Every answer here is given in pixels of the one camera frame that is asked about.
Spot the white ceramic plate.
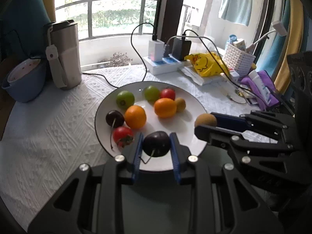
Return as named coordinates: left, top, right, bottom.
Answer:
left=95, top=81, right=206, bottom=157

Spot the purple cloth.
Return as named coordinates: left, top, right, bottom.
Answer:
left=241, top=70, right=280, bottom=111

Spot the blue bowl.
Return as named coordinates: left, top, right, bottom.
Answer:
left=1, top=62, right=47, bottom=103

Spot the white power strip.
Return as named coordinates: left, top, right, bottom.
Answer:
left=143, top=55, right=191, bottom=75

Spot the black cable across table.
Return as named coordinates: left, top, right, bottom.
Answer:
left=165, top=28, right=271, bottom=108

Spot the potted plant on balcony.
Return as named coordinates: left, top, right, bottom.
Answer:
left=108, top=52, right=132, bottom=67

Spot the white desk lamp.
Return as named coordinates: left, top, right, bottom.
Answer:
left=246, top=21, right=287, bottom=52

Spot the white pink inner bowl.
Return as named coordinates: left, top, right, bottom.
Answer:
left=7, top=59, right=41, bottom=84

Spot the large green lime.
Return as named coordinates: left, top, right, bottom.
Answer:
left=116, top=90, right=135, bottom=109

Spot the white tissue pack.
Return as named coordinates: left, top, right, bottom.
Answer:
left=180, top=66, right=228, bottom=86

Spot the black charger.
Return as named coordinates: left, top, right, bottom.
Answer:
left=172, top=37, right=191, bottom=61

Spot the stainless steel tumbler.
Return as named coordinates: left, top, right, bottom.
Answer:
left=45, top=19, right=82, bottom=90

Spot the hanging light blue towel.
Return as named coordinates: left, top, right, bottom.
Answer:
left=218, top=0, right=253, bottom=27

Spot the yellow duck bag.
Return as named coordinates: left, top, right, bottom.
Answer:
left=184, top=52, right=230, bottom=77

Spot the oval orange kumquat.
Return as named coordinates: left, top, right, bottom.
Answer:
left=153, top=98, right=177, bottom=118

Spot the black charger cable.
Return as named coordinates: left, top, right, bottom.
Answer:
left=81, top=22, right=158, bottom=89

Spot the small green lime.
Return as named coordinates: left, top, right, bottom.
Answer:
left=143, top=86, right=160, bottom=102

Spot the round orange kumquat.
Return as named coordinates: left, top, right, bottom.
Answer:
left=124, top=105, right=146, bottom=129

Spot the white charger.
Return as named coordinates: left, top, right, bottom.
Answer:
left=148, top=40, right=164, bottom=62

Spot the dark cherry with stem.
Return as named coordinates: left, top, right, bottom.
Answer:
left=106, top=110, right=124, bottom=150

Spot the small red cherry tomato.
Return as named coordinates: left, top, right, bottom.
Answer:
left=112, top=126, right=134, bottom=148

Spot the white perforated basket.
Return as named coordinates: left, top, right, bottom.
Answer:
left=222, top=43, right=255, bottom=77

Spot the white embossed tablecloth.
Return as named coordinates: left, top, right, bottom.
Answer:
left=1, top=66, right=253, bottom=230

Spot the white tube bottle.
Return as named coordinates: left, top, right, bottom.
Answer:
left=249, top=70, right=271, bottom=105

